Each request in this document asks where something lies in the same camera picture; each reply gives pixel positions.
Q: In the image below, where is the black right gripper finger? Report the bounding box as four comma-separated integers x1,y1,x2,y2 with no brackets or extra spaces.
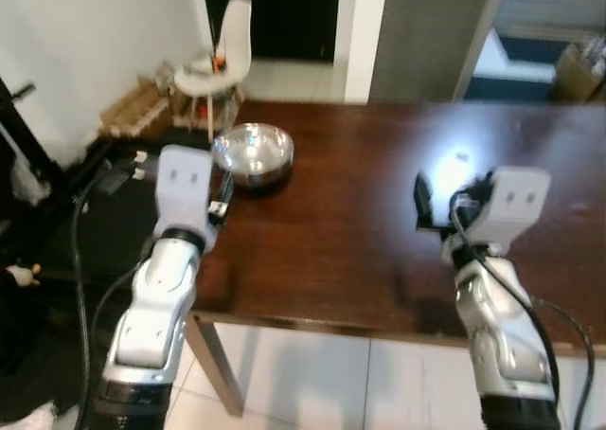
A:
414,171,435,230

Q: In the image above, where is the dark wooden table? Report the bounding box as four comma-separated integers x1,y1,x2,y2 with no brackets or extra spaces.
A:
189,99,606,357

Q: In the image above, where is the shiny steel bowl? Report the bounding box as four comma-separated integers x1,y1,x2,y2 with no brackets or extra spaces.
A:
210,122,295,190

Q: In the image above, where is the light wooden crate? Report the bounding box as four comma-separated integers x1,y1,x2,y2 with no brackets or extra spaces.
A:
99,75,173,139

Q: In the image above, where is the brown table leg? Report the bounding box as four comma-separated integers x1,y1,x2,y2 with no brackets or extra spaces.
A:
185,314,245,419

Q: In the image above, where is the white plastic chair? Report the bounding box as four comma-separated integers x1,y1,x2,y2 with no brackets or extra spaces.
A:
173,0,254,137

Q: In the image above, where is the brown cardboard box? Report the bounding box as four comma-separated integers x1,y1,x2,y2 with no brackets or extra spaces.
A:
554,36,606,105

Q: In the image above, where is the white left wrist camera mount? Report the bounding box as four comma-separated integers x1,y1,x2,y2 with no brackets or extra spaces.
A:
154,146,216,238

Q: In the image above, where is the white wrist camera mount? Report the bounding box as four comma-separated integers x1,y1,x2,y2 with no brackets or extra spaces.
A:
154,146,216,238
469,167,552,254

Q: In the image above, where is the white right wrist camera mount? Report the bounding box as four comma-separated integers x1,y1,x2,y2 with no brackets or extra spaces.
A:
469,167,552,254

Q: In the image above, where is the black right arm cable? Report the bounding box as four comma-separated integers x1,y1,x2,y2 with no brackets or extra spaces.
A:
450,188,596,430

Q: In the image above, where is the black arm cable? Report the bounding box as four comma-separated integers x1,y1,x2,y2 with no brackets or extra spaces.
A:
71,160,145,430
450,188,596,430

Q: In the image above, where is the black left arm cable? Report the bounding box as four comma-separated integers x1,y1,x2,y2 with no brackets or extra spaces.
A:
71,160,145,430

